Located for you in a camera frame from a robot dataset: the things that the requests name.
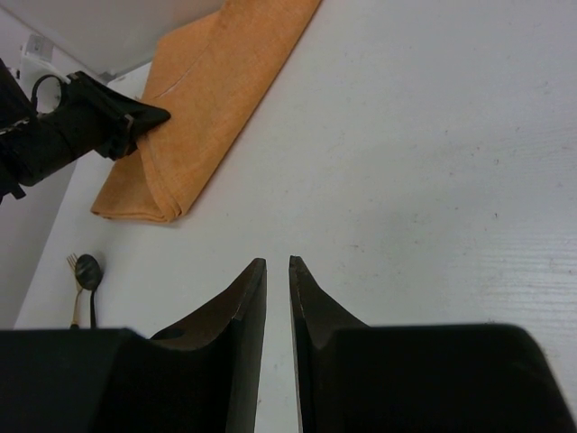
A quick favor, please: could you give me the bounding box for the orange cloth napkin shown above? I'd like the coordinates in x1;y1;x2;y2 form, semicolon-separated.
91;1;319;223

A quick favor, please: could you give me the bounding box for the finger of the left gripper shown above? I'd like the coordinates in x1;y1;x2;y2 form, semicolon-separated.
124;101;171;140

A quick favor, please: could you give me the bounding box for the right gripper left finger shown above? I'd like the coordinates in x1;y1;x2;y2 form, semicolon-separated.
1;258;267;432

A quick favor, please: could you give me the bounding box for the gold fork dark handle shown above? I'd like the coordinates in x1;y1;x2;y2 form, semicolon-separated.
67;253;83;329

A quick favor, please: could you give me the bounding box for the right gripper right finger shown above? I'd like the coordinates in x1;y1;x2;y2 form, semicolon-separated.
288;256;576;432

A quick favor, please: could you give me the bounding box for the black spoon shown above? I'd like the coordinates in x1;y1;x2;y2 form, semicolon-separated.
75;253;104;328

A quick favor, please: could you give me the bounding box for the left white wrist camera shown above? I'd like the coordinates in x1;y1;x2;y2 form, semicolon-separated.
19;34;69;113

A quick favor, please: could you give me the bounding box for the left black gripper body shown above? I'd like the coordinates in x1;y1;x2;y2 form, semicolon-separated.
13;72;135;186

